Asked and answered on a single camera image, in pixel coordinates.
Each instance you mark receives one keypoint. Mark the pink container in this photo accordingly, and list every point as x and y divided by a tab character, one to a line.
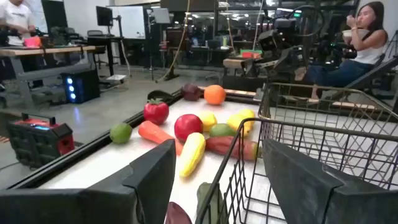
32	41

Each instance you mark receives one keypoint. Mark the large black monitor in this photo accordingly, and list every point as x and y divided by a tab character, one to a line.
54	15

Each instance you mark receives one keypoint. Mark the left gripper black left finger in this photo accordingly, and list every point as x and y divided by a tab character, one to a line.
93	205

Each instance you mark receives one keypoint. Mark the small black monitor on arm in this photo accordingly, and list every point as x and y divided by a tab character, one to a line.
104	16

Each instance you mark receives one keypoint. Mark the dark green toy cucumber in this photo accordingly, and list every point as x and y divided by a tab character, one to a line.
206	199

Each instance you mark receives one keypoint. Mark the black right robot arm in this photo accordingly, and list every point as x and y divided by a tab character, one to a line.
281	26

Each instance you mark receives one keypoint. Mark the black chair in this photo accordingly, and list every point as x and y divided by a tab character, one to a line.
379	70

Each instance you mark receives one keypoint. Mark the person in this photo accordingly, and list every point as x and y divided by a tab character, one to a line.
367	46
15	18

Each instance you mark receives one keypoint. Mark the orange toy orange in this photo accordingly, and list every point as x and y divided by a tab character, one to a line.
214	94

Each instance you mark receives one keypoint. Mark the dark purple eggplant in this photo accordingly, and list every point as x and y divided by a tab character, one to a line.
191	92

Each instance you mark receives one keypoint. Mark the red green box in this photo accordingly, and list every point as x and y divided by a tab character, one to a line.
250	54

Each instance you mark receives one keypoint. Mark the whiteboard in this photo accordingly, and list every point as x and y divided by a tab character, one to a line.
130	21

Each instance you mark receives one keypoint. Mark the black table edge rail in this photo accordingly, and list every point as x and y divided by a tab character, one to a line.
93	147

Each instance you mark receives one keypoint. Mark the red black equipment box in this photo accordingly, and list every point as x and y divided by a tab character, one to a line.
40	140

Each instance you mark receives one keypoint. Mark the black desk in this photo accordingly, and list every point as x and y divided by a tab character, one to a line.
107	39

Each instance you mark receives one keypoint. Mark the dark green toy vegetable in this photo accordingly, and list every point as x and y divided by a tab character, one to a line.
160	95

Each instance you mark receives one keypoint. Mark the yellow toy lemon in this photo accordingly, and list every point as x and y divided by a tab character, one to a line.
208	120
247	113
236	123

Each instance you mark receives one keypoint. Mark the wooden workbench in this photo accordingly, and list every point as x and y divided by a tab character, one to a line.
46	50

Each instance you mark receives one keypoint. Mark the red toy apple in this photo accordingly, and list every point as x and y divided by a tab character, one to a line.
188	126

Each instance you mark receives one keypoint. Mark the black computer tower blue lights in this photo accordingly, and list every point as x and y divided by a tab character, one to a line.
81	87

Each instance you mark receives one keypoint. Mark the orange toy carrot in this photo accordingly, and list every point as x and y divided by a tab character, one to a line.
154	133

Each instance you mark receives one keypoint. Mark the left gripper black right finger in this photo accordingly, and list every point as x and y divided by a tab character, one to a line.
311	199

